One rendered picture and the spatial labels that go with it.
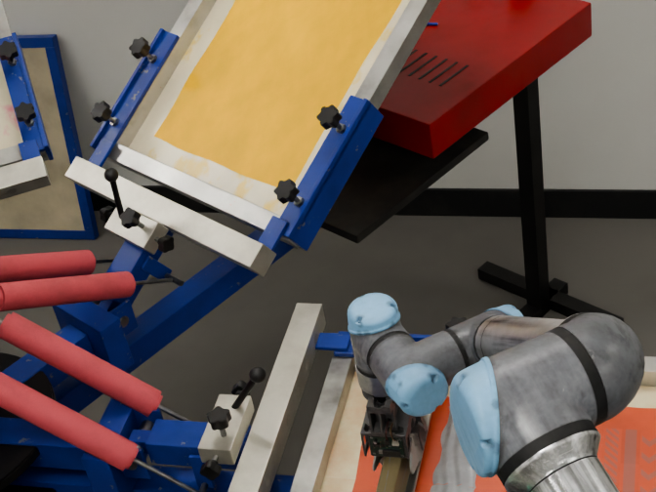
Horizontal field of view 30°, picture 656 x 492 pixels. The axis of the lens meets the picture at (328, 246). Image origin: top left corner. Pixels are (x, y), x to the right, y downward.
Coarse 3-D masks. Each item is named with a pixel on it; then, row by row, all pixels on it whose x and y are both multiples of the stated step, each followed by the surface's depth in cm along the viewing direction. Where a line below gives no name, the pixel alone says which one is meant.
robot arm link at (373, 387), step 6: (360, 378) 182; (366, 378) 180; (372, 378) 180; (360, 384) 183; (366, 384) 181; (372, 384) 180; (378, 384) 180; (366, 390) 182; (372, 390) 181; (378, 390) 181; (384, 390) 181; (378, 396) 183; (384, 396) 182
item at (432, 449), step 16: (448, 400) 215; (432, 416) 213; (448, 416) 212; (624, 416) 206; (640, 416) 205; (432, 432) 210; (368, 448) 209; (432, 448) 207; (368, 464) 206; (432, 464) 204; (480, 480) 200; (496, 480) 199
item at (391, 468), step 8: (384, 464) 192; (392, 464) 191; (400, 464) 192; (408, 464) 197; (384, 472) 190; (392, 472) 190; (400, 472) 191; (408, 472) 197; (384, 480) 189; (392, 480) 189; (400, 480) 191; (384, 488) 188; (392, 488) 188; (400, 488) 192
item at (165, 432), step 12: (156, 420) 210; (168, 420) 209; (156, 432) 207; (168, 432) 207; (180, 432) 207; (192, 432) 206; (156, 444) 205; (168, 444) 205; (180, 444) 204; (192, 444) 204; (156, 456) 207; (168, 456) 206; (180, 456) 206; (240, 456) 202; (228, 468) 205
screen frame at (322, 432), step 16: (336, 368) 221; (352, 368) 223; (336, 384) 218; (320, 400) 215; (336, 400) 214; (320, 416) 212; (336, 416) 212; (320, 432) 209; (336, 432) 213; (304, 448) 206; (320, 448) 206; (304, 464) 204; (320, 464) 203; (304, 480) 201; (320, 480) 203
